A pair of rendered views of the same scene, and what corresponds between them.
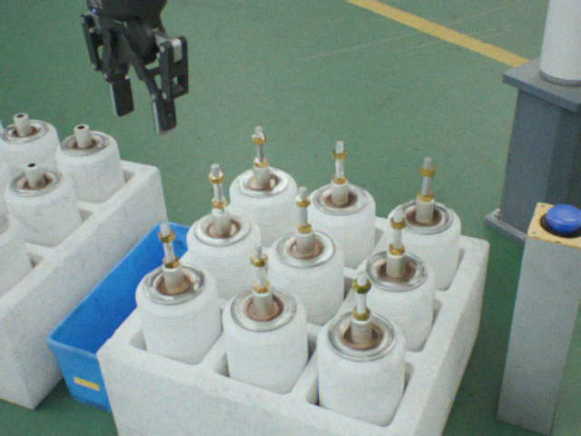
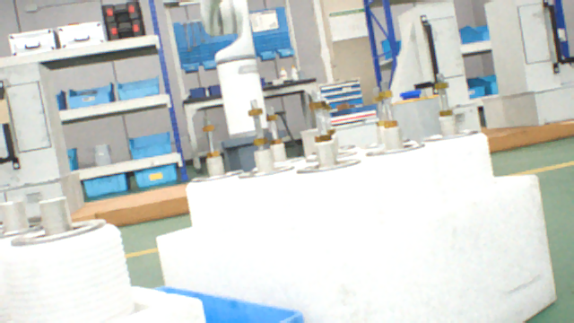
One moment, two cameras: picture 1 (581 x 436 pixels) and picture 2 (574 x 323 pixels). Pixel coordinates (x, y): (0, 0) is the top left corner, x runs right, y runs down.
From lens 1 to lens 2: 1.05 m
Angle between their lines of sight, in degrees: 68
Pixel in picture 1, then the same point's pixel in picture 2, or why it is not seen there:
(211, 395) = (439, 218)
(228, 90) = not seen: outside the picture
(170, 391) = (409, 246)
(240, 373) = (426, 203)
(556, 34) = (245, 101)
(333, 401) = (480, 181)
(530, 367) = not seen: hidden behind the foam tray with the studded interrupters
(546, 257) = (425, 110)
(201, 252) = (286, 177)
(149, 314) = (353, 178)
